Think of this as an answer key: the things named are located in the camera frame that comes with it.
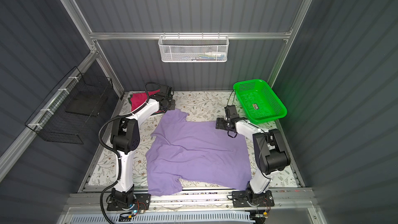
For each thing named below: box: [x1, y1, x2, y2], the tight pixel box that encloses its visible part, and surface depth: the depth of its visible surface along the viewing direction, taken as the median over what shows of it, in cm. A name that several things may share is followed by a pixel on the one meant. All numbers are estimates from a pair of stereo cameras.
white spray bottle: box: [204, 51, 227, 56], surface depth 93 cm
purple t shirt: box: [145, 108, 252, 196], surface depth 89 cm
